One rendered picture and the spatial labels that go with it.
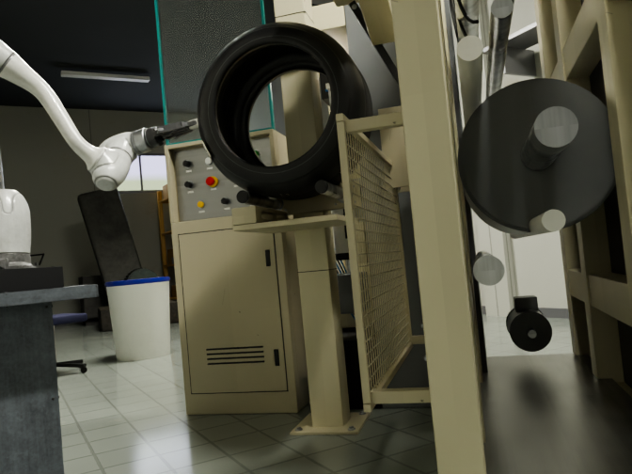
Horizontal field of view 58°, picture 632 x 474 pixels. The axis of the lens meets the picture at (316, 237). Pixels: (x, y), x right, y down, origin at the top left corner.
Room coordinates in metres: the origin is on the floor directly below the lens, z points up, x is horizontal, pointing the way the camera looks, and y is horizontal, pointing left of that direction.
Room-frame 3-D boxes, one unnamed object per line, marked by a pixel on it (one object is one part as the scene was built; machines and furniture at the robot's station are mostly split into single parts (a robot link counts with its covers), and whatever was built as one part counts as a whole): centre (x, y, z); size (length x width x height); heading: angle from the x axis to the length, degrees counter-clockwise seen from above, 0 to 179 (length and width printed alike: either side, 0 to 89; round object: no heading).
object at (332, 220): (2.08, 0.05, 0.80); 0.37 x 0.36 x 0.02; 74
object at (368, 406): (1.77, -0.20, 0.65); 0.90 x 0.02 x 0.70; 164
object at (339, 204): (2.25, 0.01, 0.90); 0.40 x 0.03 x 0.10; 74
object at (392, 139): (2.19, -0.37, 1.05); 0.20 x 0.15 x 0.30; 164
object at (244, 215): (2.12, 0.19, 0.83); 0.36 x 0.09 x 0.06; 164
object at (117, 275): (8.13, 2.64, 1.01); 1.23 x 1.19 x 2.02; 30
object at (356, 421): (2.33, 0.01, 0.01); 0.27 x 0.27 x 0.02; 74
